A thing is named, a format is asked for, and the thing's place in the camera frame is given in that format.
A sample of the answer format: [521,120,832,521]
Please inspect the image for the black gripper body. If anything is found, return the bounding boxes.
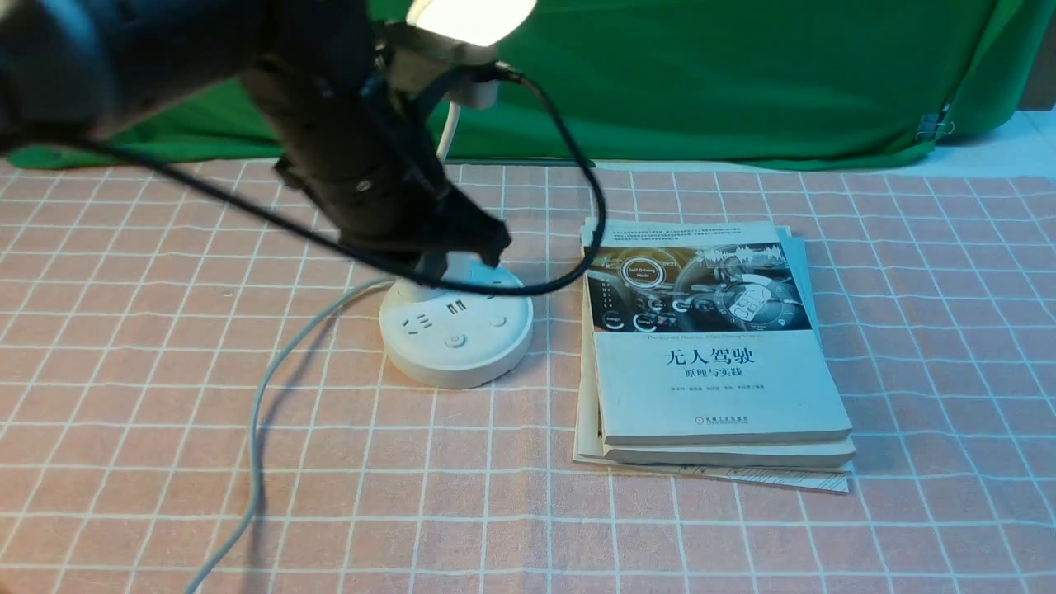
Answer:
[240,49,463,257]

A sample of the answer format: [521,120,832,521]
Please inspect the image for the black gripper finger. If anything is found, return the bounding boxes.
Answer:
[412,198,512,267]

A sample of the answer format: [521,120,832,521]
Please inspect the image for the white desk lamp with sockets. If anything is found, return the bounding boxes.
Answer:
[379,1,535,389]

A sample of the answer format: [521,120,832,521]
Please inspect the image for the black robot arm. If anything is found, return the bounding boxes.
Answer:
[2,1,512,266]

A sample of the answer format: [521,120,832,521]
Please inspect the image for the white self-driving textbook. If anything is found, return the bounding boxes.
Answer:
[581,219,854,446]

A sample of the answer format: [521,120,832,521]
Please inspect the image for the green backdrop cloth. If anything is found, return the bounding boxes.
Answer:
[13,1,1054,170]

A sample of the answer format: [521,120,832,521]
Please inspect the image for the metal binder clip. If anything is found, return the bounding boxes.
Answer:
[914,103,955,144]

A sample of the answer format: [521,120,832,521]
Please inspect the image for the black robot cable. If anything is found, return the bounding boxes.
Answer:
[0,64,608,297]

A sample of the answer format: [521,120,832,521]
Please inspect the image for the grey lamp power cord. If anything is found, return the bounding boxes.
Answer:
[183,277,397,594]

